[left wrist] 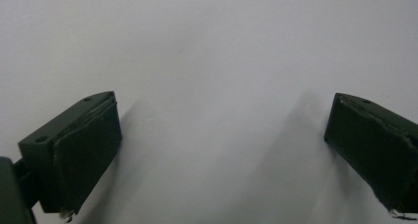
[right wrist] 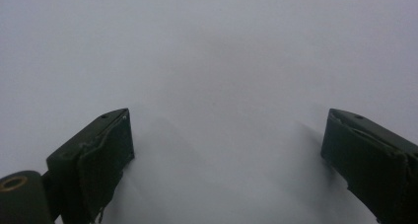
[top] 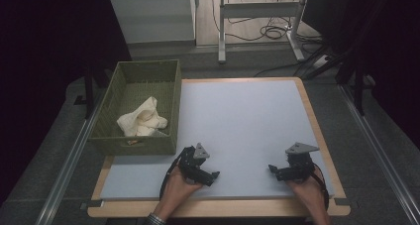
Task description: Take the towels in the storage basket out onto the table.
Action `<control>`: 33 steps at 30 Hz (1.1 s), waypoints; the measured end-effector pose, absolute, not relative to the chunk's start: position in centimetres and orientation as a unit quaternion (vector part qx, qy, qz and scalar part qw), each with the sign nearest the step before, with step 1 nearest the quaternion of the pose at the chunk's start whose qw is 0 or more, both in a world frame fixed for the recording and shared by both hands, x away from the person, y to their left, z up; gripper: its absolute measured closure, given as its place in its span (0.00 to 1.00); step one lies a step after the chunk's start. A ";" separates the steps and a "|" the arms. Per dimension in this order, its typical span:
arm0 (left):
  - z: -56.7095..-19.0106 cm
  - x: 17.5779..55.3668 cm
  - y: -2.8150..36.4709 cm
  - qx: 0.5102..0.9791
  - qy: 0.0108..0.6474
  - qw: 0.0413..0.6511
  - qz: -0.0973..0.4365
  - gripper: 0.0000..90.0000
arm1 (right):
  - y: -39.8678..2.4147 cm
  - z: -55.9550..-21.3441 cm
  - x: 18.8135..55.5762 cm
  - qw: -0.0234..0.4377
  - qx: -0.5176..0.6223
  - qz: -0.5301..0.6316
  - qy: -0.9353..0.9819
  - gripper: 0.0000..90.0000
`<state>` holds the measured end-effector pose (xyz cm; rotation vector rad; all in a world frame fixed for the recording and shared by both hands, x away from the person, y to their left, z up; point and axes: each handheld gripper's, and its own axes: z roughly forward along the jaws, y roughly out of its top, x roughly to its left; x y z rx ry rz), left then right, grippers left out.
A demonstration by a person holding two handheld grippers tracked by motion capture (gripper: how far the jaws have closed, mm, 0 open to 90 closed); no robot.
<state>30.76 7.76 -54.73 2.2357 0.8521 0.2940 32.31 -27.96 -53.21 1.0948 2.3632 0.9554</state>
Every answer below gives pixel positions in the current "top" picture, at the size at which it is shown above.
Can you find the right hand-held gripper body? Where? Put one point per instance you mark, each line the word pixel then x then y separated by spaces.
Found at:
pixel 299 167

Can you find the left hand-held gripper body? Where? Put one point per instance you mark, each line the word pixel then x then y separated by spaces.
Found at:
pixel 189 162

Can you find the cream cloth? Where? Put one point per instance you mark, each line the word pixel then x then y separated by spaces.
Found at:
pixel 142 119

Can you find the green woven basket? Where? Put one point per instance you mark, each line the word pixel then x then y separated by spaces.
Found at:
pixel 138 76

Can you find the person's right hand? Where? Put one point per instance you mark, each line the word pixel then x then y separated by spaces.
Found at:
pixel 312 192

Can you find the person's left hand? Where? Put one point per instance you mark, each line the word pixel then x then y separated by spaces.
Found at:
pixel 176 192

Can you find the wooden table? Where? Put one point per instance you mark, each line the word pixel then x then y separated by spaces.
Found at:
pixel 224 207

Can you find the grey-blue table mat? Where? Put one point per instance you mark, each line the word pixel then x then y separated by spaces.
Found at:
pixel 244 119

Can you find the black tripod legs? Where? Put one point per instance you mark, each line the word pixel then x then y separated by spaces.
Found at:
pixel 325 64

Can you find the white power strip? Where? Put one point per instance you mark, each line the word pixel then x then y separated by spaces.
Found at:
pixel 320 61

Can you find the black stand leg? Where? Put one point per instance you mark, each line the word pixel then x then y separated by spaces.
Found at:
pixel 88 92

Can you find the dark curtain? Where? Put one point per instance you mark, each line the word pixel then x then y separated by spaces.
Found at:
pixel 39 53
pixel 396 53

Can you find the metal floor rail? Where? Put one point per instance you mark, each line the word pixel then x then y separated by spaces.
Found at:
pixel 379 152
pixel 69 165

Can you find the white desk frame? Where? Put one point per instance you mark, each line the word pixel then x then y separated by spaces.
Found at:
pixel 257 10

